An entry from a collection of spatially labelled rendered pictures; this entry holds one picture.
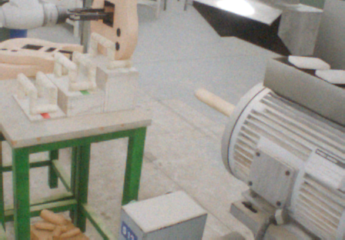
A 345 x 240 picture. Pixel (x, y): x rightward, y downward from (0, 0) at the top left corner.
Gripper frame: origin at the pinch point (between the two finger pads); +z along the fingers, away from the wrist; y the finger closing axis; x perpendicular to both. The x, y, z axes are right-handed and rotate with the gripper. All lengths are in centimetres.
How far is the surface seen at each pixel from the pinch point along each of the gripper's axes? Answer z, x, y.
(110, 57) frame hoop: 0.2, -15.4, 10.4
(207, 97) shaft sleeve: -7, -5, 79
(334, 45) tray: 3, 17, 106
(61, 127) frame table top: -23.4, -37.9, 21.3
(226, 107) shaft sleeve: -6, -5, 86
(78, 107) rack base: -13.8, -33.9, 14.2
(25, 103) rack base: -31.0, -36.8, -1.8
